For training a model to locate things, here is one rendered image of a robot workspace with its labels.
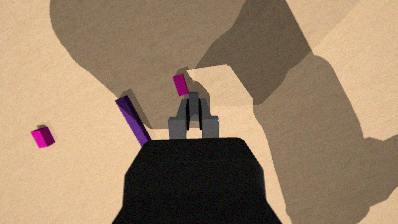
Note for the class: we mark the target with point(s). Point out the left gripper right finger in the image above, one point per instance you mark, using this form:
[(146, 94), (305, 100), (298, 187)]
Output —
[(207, 123)]

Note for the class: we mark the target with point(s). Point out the grey rod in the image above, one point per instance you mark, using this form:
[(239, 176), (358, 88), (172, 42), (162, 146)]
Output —
[(193, 106)]

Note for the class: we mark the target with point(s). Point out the purple rod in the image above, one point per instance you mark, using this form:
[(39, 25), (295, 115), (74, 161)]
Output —
[(127, 109)]

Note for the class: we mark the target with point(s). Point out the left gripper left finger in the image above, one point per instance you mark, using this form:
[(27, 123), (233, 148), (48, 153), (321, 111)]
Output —
[(179, 125)]

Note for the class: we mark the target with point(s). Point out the small magenta block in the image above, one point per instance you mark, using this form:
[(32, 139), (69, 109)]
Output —
[(180, 84), (43, 137)]

